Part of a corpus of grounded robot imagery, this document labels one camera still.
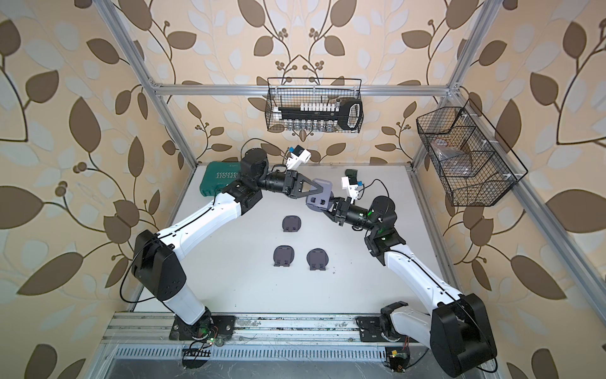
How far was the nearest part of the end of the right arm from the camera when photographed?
631mm

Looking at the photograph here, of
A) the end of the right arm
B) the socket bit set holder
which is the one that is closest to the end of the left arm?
the end of the right arm

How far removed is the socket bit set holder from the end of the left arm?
31cm

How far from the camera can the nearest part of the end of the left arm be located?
0.61 meters

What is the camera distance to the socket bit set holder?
0.82m

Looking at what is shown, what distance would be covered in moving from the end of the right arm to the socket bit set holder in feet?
1.13
